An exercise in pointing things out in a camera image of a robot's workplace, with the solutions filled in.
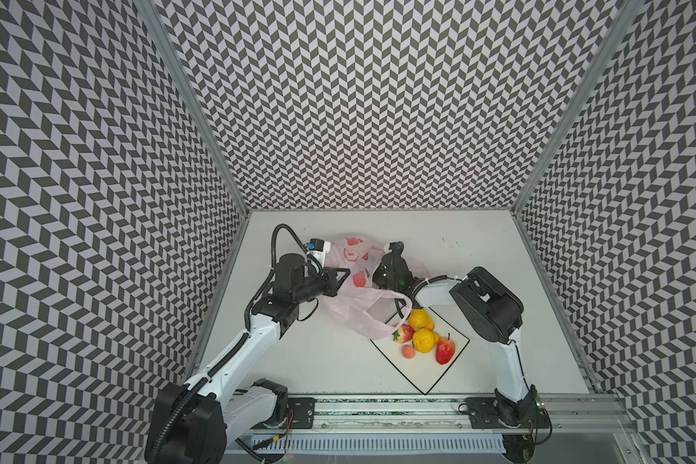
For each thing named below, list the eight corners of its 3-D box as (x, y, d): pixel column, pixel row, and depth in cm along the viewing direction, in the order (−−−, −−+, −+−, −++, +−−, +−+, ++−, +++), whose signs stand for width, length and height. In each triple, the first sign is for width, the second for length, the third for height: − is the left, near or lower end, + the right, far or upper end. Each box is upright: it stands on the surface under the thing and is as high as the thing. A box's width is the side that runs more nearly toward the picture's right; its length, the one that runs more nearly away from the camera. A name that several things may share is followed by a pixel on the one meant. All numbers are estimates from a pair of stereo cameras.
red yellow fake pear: (436, 364, 81) (439, 360, 78) (433, 338, 86) (435, 333, 83) (454, 364, 81) (457, 360, 78) (449, 338, 86) (452, 333, 83)
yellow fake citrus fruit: (418, 355, 83) (421, 350, 79) (410, 337, 86) (412, 331, 83) (438, 349, 84) (442, 343, 80) (430, 331, 88) (433, 324, 84)
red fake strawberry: (401, 348, 83) (402, 345, 81) (390, 337, 85) (391, 334, 83) (415, 334, 86) (416, 331, 84) (404, 324, 88) (405, 320, 86)
